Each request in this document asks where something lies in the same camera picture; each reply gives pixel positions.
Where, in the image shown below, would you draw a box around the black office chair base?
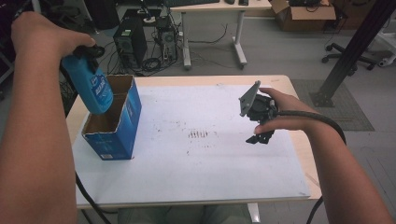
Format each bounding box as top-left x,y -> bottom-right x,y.
320,42 -> 378,71

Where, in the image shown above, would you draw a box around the small black computer tower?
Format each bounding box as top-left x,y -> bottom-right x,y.
155,17 -> 179,63

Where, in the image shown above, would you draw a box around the black keyboard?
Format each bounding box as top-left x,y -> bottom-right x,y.
163,0 -> 220,8

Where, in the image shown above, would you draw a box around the person's left hand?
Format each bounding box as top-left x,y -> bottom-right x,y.
10,11 -> 97,61

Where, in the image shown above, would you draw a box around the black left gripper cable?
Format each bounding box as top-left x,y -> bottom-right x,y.
74,172 -> 112,224

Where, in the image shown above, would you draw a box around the large black computer tower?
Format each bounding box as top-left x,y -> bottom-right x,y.
112,14 -> 149,68

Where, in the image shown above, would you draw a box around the black cable coil by computers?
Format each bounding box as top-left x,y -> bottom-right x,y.
141,57 -> 163,73

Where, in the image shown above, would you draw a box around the black braided right gripper cable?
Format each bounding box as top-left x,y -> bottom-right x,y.
275,109 -> 347,224

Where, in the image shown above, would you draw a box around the blue cardboard box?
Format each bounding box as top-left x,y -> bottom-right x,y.
80,74 -> 144,161

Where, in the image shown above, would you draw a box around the open brown cardboard box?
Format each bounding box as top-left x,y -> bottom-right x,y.
269,0 -> 337,33

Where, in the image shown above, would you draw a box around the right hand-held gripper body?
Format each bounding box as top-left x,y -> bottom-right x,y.
238,80 -> 279,126

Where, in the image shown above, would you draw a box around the blue bottle with white cap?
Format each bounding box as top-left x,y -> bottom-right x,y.
61,53 -> 115,116

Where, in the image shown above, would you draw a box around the black metal stand post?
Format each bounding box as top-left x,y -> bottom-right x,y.
309,0 -> 396,108

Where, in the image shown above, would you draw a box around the grey floor mat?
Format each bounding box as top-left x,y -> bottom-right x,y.
290,78 -> 375,132

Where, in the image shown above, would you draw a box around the white table mat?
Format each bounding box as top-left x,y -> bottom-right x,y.
72,83 -> 312,209

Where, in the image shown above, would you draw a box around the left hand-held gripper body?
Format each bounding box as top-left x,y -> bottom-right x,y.
72,45 -> 94,61

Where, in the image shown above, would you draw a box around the person's right hand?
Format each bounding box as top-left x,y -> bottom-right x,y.
253,87 -> 316,135

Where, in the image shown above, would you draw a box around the white table leg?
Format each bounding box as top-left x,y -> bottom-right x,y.
246,203 -> 262,224

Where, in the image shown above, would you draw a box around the light wooden desk white legs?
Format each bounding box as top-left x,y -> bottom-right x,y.
169,0 -> 273,70

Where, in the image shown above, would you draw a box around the small black cable coil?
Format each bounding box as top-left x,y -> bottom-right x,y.
92,45 -> 106,59

